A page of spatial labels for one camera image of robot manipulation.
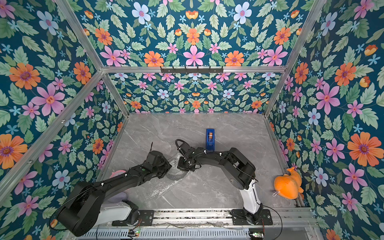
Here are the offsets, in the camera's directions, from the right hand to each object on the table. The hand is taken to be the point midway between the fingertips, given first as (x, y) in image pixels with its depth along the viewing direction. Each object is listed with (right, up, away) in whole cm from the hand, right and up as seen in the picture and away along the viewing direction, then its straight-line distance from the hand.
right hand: (181, 165), depth 91 cm
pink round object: (-37, -3, -5) cm, 38 cm away
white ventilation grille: (-9, -28, -20) cm, 35 cm away
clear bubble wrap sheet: (-12, -10, -7) cm, 17 cm away
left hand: (-3, +2, -3) cm, 4 cm away
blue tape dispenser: (+18, +15, +8) cm, 25 cm away
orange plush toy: (+57, -7, -14) cm, 60 cm away
